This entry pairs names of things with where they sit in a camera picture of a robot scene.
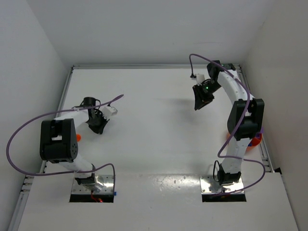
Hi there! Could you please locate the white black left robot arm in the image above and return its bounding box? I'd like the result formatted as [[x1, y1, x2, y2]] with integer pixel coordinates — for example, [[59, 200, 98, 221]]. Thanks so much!
[[39, 97, 117, 188]]

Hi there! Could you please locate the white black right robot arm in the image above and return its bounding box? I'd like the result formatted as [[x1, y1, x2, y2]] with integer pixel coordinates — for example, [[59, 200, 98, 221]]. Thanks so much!
[[191, 61, 265, 185]]

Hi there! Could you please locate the orange divided round container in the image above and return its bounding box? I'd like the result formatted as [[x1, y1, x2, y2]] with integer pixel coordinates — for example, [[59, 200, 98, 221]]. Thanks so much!
[[226, 131, 263, 151]]

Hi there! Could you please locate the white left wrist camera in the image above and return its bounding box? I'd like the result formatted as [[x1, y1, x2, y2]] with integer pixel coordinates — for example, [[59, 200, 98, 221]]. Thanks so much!
[[101, 106, 118, 120]]

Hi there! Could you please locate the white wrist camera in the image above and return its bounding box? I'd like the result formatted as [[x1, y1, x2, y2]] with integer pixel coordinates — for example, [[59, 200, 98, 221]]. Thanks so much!
[[190, 74, 205, 86], [101, 106, 118, 120]]

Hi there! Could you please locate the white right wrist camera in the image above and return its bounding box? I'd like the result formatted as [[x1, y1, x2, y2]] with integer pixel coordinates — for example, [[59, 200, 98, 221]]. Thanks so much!
[[190, 74, 205, 86]]

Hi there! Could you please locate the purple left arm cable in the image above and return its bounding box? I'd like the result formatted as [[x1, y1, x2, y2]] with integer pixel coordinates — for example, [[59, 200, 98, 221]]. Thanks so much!
[[6, 94, 125, 193]]

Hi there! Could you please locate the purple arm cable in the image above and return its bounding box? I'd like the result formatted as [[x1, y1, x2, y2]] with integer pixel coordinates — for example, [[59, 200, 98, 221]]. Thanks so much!
[[189, 53, 266, 197], [6, 94, 125, 193]]

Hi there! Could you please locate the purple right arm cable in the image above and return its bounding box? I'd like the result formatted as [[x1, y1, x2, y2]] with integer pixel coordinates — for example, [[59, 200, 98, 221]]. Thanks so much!
[[189, 53, 266, 197]]

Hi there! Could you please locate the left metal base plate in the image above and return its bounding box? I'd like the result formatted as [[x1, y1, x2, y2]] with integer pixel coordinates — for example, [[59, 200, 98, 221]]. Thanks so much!
[[71, 175, 114, 195]]

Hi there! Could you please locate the metal base plate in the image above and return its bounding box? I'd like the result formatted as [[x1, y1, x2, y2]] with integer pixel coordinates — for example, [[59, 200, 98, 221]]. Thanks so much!
[[71, 175, 114, 195], [200, 175, 244, 195]]

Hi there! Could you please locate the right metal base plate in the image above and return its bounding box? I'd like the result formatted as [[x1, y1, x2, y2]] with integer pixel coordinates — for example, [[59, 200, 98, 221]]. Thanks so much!
[[200, 175, 244, 195]]

